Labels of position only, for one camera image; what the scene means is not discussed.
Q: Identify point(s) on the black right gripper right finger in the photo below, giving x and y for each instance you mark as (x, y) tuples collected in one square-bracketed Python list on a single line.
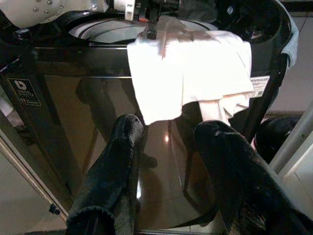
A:
[(242, 183)]

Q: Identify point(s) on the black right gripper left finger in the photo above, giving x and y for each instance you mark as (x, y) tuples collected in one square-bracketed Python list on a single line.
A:
[(110, 183)]

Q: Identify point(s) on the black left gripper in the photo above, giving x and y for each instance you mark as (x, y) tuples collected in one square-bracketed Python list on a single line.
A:
[(166, 5)]

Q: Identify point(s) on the white cloth garment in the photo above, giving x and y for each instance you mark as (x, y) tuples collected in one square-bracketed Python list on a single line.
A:
[(190, 78)]

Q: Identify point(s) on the black top-load washing machine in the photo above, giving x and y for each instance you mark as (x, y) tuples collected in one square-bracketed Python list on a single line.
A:
[(73, 110)]

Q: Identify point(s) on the black round object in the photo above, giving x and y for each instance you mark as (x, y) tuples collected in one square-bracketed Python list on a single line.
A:
[(276, 137)]

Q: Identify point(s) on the white washer label sticker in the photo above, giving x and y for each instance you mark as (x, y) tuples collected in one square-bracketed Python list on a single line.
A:
[(260, 85)]

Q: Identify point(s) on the pale grey cloth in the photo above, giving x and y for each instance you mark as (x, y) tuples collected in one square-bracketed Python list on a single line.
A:
[(291, 41)]

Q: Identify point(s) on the black inverter label sticker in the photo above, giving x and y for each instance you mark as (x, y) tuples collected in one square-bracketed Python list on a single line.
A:
[(24, 91)]

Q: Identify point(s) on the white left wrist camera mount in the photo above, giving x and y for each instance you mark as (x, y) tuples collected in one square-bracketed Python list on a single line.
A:
[(128, 9)]

